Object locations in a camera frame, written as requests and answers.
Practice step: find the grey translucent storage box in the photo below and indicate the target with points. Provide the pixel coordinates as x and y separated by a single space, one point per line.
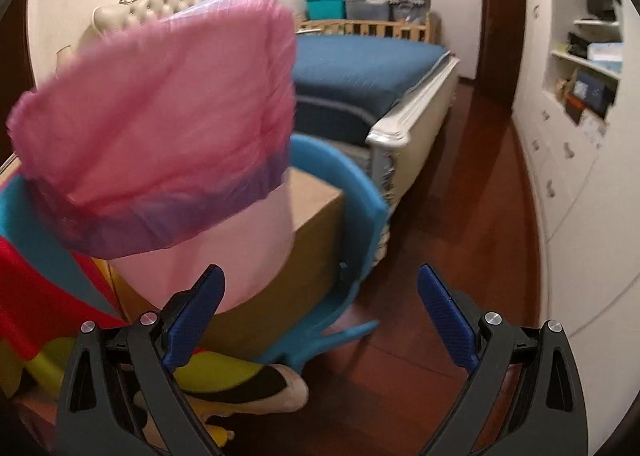
367 9

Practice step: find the grey blue fabric bag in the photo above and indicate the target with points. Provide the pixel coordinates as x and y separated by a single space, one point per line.
410 12

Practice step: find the dark blue box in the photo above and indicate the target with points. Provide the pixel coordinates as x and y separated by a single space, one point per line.
592 93

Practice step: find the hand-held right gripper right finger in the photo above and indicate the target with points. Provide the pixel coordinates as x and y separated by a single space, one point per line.
450 323

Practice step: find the light blue tissue box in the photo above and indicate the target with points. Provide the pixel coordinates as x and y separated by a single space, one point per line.
606 56

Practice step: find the wooden crib rail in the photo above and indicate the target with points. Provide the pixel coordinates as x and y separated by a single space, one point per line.
370 28

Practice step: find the blue bed sheet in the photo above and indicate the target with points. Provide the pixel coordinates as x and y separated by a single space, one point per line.
360 66

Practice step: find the brown cardboard box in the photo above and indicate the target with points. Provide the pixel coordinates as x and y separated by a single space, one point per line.
310 236

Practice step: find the teal plastic storage box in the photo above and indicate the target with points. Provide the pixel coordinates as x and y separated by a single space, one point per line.
325 8

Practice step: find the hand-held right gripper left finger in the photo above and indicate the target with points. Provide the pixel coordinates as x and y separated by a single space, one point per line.
192 323

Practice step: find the white built-in shelf cabinet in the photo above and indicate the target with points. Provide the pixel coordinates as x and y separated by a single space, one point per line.
560 186

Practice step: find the blue plastic chair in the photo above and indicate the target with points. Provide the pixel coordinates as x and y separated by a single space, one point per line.
362 216

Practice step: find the dark brown wooden door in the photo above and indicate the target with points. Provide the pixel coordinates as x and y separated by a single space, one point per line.
500 31

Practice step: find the pink plastic bag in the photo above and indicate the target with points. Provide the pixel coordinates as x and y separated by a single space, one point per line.
160 126

